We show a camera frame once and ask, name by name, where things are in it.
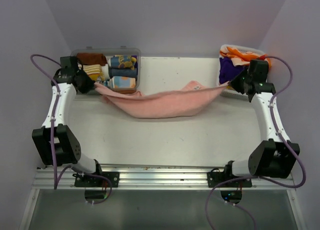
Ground clear plastic storage bin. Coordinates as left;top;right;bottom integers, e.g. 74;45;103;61
71;47;141;94

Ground aluminium table edge rail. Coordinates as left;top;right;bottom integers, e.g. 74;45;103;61
31;164;288;190

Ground blue yellow patterned rolled towel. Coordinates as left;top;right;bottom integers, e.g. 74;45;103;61
108;55;137;70

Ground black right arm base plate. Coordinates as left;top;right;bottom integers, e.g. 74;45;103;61
206;168;252;188

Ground orange white towel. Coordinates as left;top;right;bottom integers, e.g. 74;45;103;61
219;46;270;66

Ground purple towel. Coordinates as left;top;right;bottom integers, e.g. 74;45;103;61
218;58;248;85

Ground light blue orange rolled towel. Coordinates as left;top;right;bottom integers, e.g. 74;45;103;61
108;76;136;89

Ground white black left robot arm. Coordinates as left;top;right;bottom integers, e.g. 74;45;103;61
32;56;104;186

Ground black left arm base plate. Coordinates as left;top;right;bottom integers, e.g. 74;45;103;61
72;171;120;187

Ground dark blue rolled towel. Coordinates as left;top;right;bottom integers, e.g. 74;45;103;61
109;68;138;78

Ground pink terry towel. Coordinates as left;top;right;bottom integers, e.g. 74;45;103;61
95;81;228;119

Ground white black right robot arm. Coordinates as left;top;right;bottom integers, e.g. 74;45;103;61
222;59;300;186

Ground white plastic laundry basket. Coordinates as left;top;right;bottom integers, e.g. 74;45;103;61
216;44;267;100

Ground yellow striped rolled towel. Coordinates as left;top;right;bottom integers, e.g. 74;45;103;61
83;64;105;82

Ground white rolled towel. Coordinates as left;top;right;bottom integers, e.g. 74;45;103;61
101;64;110;80

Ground brown rolled towel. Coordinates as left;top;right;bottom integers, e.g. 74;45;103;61
76;53;108;66

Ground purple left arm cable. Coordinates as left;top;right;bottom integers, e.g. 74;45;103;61
30;54;113;205

